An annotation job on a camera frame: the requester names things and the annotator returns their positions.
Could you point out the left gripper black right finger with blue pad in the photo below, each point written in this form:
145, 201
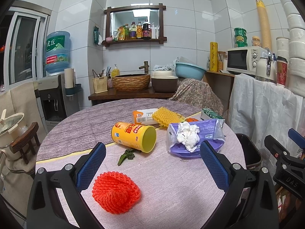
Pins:
249, 199

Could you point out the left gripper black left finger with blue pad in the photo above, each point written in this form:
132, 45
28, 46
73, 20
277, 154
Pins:
44, 206

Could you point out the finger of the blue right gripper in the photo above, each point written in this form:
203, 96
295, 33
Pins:
297, 138

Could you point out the red foam fruit net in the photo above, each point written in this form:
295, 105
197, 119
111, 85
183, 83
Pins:
115, 192

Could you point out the green white milk carton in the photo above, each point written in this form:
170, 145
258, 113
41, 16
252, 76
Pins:
208, 113

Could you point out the white tissue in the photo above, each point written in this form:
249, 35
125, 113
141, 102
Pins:
187, 134

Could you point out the purple plastic wrapper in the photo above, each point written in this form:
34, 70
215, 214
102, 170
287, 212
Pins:
210, 130

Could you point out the yellow foam fruit net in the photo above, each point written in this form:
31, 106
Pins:
164, 117

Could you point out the yellow chip can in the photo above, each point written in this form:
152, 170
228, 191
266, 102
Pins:
140, 137

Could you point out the dark brown trash bin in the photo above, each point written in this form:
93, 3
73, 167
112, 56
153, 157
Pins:
253, 158

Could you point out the white plastic sheet cover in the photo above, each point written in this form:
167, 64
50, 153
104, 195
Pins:
258, 109

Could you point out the small wooden stool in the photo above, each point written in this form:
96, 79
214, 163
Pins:
25, 139

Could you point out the cream electric kettle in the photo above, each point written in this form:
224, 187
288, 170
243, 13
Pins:
265, 68

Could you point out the red paper cup stack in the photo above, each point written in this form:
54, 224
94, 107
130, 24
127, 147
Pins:
281, 70

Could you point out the purple grey tablecloth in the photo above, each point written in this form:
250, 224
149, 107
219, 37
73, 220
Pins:
175, 192

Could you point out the wooden side cabinet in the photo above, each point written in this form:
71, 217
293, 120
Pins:
222, 85

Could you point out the white microwave oven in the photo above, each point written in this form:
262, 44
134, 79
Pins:
244, 59

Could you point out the white pot glass lid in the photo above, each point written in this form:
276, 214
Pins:
11, 127

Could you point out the green vegetable leaf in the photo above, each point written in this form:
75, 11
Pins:
128, 154

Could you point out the tall tan paper cup stack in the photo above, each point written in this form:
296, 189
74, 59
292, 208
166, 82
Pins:
264, 25

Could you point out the floral cloth cover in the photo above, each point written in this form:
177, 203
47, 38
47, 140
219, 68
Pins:
197, 93

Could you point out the grey water dispenser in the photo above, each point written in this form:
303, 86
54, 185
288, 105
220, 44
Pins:
57, 102

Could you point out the green instant noodle bowls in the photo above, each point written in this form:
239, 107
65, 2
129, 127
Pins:
240, 36

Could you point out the yellow roll package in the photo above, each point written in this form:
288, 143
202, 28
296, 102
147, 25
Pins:
213, 57

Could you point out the dark wooden counter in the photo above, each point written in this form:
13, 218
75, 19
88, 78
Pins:
112, 94

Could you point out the light blue plastic basin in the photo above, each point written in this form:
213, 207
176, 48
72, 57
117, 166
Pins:
189, 71

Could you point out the white orange drink bottle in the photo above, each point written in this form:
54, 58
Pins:
144, 117

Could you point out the beige chopstick holder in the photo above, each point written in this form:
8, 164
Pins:
100, 84

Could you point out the brown rice cooker pot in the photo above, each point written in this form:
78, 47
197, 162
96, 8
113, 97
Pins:
164, 81

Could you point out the brown woven basin sink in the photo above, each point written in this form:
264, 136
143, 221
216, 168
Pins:
131, 82

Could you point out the yellow soap bottle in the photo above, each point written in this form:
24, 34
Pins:
115, 72

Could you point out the bronze faucet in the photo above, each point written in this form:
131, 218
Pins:
145, 67

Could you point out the blue water jug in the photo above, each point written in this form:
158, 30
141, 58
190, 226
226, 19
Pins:
57, 52

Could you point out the dark soy sauce bottle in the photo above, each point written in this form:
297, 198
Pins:
146, 30

